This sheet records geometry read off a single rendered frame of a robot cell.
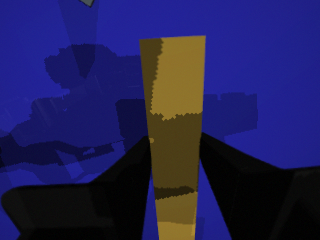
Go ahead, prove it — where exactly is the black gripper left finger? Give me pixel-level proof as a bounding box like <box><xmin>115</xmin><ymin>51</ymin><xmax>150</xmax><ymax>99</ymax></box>
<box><xmin>1</xmin><ymin>136</ymin><xmax>151</xmax><ymax>240</ymax></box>

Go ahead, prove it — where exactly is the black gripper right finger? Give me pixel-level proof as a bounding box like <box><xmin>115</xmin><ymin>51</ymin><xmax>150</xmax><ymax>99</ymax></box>
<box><xmin>200</xmin><ymin>132</ymin><xmax>320</xmax><ymax>240</ymax></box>

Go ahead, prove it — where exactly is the yellow bar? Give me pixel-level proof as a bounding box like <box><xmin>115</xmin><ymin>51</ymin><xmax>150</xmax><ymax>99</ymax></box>
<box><xmin>139</xmin><ymin>35</ymin><xmax>206</xmax><ymax>240</ymax></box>

